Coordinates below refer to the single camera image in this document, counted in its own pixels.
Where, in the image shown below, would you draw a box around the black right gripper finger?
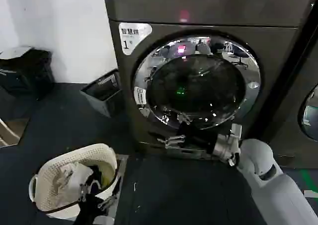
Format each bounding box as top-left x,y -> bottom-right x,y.
156,135 -> 188,150
176,112 -> 193,126

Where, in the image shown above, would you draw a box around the round glass door, dark rim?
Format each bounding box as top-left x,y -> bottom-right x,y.
297,83 -> 318,143

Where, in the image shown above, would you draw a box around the black cloth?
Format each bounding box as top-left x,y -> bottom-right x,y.
87,165 -> 103,194

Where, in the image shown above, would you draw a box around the white cloth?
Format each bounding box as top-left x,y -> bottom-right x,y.
56,161 -> 93,198

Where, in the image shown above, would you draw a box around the grey dryer without label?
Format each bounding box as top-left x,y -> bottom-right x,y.
260,18 -> 318,168

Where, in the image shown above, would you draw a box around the dark grey slotted basket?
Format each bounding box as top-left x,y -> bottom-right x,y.
79,69 -> 124,118

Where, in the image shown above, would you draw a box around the yellow-green cloth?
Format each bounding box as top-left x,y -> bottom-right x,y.
97,160 -> 116,186

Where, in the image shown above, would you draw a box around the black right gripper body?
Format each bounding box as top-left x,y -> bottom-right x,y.
178,123 -> 220,157

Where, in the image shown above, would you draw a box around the small white door sticker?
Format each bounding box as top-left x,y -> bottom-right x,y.
134,86 -> 147,105

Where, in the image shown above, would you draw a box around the white slatted object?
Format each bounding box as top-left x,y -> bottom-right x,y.
0,118 -> 21,147

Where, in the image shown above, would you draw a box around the black bin with silver lid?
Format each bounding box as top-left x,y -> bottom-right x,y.
0,45 -> 56,101

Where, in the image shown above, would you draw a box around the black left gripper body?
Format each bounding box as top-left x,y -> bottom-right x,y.
74,196 -> 103,225

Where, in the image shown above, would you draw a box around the white perforated laundry basket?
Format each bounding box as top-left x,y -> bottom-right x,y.
28,143 -> 118,219

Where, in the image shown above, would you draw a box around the white number label sticker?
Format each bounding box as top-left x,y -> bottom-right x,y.
118,22 -> 153,56

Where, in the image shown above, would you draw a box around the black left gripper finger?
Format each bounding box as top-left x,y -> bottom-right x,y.
97,175 -> 121,210
79,183 -> 90,203

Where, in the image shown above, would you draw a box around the black robot torso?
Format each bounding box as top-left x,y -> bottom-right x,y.
116,154 -> 264,225

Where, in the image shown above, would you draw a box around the grey dryer with number label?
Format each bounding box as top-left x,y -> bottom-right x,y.
101,0 -> 314,161

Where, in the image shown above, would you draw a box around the round chrome glass dryer door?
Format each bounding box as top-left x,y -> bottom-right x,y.
132,30 -> 261,131

